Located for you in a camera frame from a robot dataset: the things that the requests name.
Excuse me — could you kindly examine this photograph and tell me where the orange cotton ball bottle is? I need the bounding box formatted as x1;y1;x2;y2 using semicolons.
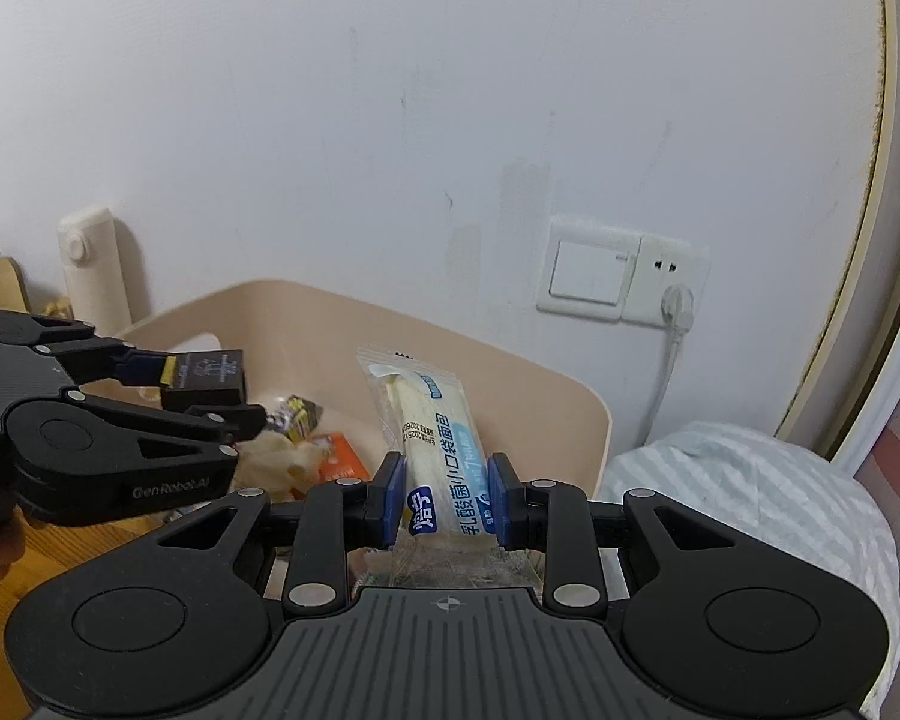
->
312;433;370;483

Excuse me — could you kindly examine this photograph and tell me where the small black box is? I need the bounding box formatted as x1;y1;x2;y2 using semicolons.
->
160;349;247;413

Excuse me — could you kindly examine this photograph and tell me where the packaged bread snack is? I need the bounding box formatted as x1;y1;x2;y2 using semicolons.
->
357;349;504;553

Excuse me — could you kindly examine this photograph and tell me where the green plaid scrunchie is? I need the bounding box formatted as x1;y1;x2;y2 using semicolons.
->
357;546;543;593

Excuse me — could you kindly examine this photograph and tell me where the long dark patterned box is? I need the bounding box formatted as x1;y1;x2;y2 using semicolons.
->
268;395;323;444

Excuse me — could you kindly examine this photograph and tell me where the cardboard box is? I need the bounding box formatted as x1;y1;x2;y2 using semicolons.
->
0;247;32;317

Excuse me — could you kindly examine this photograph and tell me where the white thermos bottle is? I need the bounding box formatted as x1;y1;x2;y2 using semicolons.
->
56;205;133;335

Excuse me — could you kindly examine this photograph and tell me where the beige plastic storage bin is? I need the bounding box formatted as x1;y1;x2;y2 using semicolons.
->
123;280;613;494

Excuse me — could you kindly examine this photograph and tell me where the striped light blue blanket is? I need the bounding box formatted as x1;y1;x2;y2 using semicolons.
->
596;421;900;718

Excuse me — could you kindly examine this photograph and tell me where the white plug and cable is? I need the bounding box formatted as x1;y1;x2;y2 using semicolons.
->
637;281;698;449

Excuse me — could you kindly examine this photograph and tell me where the white wall switch socket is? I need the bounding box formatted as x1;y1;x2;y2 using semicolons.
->
536;216;710;328

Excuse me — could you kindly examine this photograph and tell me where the white door frame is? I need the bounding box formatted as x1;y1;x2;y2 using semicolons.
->
834;0;900;475

